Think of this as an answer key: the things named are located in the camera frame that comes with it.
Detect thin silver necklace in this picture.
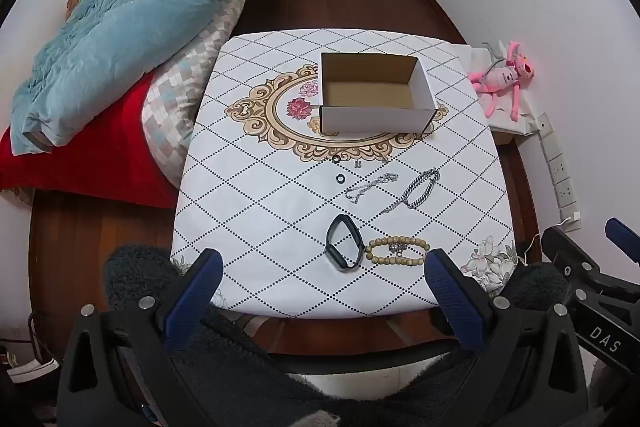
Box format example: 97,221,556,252
345,173,399,204

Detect person's dark fleece pants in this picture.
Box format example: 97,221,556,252
102,244,571,427

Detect blue quilt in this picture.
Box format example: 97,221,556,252
10,0,295,156

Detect white wall socket strip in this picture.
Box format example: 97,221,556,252
537,113,578,220

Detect white cardboard box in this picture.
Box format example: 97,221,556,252
320,52,439,135

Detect pink plush toy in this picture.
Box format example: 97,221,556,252
469,41,535,122

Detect black wristband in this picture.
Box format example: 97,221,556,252
325,214,365,273

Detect red blanket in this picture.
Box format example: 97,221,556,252
0,72,177,209

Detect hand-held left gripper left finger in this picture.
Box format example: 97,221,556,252
57,248,224,427

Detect white diamond pattern tablecloth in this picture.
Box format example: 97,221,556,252
170,28,518,320

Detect thick silver chain bracelet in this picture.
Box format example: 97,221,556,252
378,168,441,216

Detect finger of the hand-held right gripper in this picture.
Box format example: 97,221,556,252
597,217,640,294
541,226,608,308

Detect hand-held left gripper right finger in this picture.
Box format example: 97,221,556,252
424,248,588,427

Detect wooden bead bracelet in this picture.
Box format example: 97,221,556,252
364,235,431,268

